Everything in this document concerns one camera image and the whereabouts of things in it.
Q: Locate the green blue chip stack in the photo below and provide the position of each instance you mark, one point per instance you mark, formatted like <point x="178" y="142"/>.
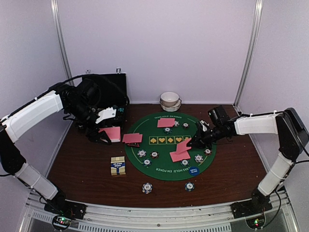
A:
<point x="189" y="186"/>

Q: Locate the red card bottom player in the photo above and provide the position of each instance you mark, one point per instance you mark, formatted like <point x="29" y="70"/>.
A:
<point x="175" y="157"/>

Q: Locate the red-backed card deck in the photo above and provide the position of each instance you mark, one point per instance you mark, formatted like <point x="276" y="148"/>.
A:
<point x="114" y="133"/>

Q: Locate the red black all-in triangle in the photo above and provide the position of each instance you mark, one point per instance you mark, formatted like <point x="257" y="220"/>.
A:
<point x="133" y="144"/>

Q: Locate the red card player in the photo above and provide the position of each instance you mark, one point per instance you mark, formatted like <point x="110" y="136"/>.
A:
<point x="165" y="122"/>
<point x="175" y="157"/>

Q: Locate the red card top player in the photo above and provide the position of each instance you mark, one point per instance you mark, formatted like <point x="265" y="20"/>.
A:
<point x="165" y="122"/>

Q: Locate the white ceramic bowl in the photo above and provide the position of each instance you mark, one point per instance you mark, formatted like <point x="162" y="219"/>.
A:
<point x="169" y="99"/>

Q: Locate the black poker chip case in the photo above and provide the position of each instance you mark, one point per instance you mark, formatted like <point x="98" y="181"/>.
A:
<point x="113" y="91"/>

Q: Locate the gold blue card box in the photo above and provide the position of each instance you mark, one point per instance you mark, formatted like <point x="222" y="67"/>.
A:
<point x="118" y="166"/>

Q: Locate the green blue chip bottom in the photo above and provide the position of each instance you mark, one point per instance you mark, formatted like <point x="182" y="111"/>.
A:
<point x="184" y="163"/>

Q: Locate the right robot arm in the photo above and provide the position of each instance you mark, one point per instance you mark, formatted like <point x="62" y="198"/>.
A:
<point x="287" y="125"/>

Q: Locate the blue tan ten chip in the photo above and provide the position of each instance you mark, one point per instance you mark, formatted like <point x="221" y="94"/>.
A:
<point x="141" y="153"/>

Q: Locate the round green poker mat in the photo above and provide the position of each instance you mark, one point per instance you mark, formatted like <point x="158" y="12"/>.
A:
<point x="154" y="139"/>

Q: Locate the white lower bowl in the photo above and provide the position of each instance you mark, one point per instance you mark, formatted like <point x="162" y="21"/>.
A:
<point x="173" y="108"/>

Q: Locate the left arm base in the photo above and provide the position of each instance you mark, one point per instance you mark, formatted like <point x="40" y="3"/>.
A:
<point x="70" y="210"/>

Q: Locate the brown black chip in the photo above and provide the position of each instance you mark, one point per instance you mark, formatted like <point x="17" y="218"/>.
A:
<point x="154" y="154"/>
<point x="185" y="125"/>
<point x="207" y="152"/>

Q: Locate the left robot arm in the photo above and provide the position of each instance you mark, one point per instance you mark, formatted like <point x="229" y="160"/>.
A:
<point x="79" y="102"/>

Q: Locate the blue small blind button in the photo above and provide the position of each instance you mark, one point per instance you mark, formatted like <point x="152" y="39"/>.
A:
<point x="194" y="171"/>

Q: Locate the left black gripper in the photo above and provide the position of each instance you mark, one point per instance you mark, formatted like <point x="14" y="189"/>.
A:
<point x="93" y="137"/>

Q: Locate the blue tan chip stack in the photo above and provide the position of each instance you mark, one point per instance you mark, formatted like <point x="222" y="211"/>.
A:
<point x="147" y="188"/>

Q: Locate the teal chips in case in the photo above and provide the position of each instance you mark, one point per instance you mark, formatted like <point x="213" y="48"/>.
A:
<point x="120" y="110"/>

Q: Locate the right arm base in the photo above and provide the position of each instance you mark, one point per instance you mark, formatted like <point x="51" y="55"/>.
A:
<point x="247" y="208"/>

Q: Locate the green blue chip top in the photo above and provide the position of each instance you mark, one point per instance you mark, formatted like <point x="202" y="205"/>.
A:
<point x="167" y="130"/>

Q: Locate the brown black chip top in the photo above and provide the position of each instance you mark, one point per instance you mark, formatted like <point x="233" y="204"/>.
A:
<point x="185" y="125"/>

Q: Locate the single red-backed card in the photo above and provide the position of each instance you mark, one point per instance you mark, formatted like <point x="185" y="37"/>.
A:
<point x="130" y="139"/>

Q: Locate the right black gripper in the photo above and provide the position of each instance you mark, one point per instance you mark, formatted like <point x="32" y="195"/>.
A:
<point x="200" y="142"/>

